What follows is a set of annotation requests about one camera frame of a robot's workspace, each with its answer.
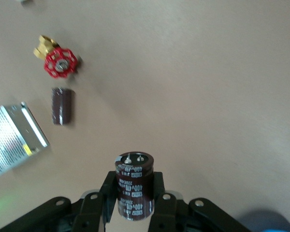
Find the brown cylindrical capacitor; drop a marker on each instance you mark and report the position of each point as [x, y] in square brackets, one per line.
[134, 188]
[62, 106]

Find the blue plastic tray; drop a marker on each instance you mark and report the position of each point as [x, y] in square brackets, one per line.
[278, 230]

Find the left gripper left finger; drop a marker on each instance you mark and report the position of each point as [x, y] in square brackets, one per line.
[91, 210]

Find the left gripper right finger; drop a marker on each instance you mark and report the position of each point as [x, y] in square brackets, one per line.
[166, 212]

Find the brass valve red handwheel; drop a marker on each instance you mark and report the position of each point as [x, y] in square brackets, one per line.
[59, 64]

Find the metal mesh power supply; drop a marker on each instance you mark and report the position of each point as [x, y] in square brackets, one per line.
[12, 140]

